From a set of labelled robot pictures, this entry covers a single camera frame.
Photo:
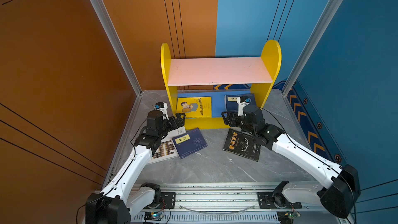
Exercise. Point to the navy book bottom yellow label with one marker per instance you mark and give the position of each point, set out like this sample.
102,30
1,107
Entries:
189,143

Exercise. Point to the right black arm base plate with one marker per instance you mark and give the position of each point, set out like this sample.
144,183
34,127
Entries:
271,200

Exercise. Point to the navy book yellow label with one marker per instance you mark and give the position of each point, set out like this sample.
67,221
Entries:
233,102
189,143

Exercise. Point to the right small circuit board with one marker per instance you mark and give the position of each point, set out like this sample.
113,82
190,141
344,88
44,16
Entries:
287,217

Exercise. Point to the white brown patterned booklet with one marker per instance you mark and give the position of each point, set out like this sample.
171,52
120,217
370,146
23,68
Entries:
167,148

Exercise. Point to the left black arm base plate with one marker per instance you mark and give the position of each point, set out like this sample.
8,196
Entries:
169,198

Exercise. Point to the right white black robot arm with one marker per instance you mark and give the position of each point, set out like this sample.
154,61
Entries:
336,187

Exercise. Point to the left green circuit board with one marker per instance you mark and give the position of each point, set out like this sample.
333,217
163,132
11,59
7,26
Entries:
153,217

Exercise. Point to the dark book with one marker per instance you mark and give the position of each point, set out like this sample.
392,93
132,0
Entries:
242,145

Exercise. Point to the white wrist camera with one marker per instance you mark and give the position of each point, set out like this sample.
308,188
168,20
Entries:
162,106
242,101

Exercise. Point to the yellow cartoon cover book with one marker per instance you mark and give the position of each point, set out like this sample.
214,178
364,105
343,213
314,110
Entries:
195,107

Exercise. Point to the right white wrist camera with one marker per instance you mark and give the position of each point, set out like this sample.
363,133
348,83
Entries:
242,101

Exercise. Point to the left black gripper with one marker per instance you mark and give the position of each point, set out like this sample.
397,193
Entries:
180,122

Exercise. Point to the aluminium rail frame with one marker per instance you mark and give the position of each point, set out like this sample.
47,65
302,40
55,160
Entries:
216,200

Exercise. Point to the yellow pink blue bookshelf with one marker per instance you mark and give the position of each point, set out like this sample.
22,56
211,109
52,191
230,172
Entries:
260,72

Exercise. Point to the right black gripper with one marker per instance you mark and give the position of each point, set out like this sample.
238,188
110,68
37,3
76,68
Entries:
233,115

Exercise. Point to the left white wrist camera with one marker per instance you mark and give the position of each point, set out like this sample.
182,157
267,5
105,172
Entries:
162,106

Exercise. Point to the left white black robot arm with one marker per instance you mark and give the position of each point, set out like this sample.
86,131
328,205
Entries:
114,205

